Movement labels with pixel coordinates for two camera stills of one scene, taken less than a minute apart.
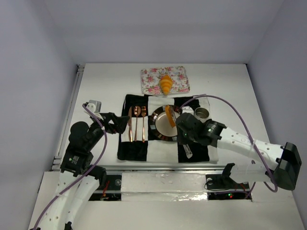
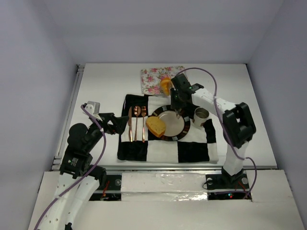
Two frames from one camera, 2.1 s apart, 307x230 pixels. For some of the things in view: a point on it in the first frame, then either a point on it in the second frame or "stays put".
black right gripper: x=183 y=128 to x=177 y=105
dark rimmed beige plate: x=160 y=126 stays put
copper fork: x=143 y=114 stays put
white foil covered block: x=160 y=187 stays put
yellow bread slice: x=171 y=115 to x=155 y=125
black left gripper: x=109 y=122 stays put
